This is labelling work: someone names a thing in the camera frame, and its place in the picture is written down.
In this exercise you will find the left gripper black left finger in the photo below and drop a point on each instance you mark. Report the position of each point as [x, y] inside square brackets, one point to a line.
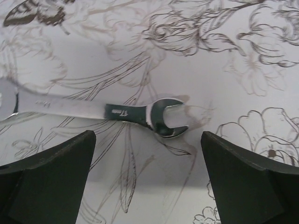
[47, 188]

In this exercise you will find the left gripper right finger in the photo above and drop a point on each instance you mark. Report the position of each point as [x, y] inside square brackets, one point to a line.
[250, 188]

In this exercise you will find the silver open-end wrench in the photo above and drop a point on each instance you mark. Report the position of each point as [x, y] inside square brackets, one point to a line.
[16, 99]

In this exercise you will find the floral patterned mat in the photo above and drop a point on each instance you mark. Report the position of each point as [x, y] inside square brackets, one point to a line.
[235, 64]

